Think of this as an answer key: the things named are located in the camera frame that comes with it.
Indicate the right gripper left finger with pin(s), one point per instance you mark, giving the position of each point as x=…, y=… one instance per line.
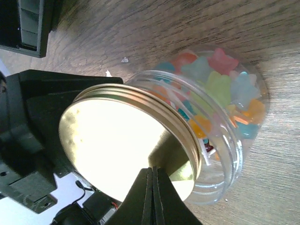
x=136, y=209

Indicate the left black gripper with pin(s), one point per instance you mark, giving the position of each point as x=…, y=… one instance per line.
x=31, y=155

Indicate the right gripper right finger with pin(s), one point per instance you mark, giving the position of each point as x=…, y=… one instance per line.
x=168, y=207

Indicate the black candy bin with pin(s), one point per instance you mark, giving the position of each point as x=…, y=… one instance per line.
x=25, y=26

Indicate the cream jar lid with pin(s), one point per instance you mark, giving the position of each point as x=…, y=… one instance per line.
x=112, y=131

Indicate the clear plastic jar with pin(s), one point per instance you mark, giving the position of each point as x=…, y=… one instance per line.
x=223, y=98

